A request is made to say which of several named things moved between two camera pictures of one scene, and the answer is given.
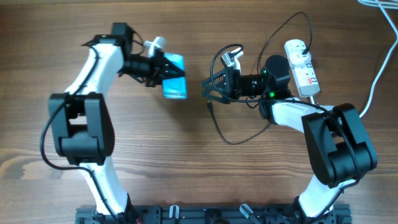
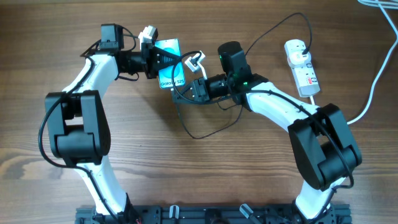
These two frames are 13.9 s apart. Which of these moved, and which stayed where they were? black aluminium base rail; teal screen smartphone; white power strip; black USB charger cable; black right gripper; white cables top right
Moved: black right gripper; black USB charger cable; teal screen smartphone
Stayed: white power strip; white cables top right; black aluminium base rail
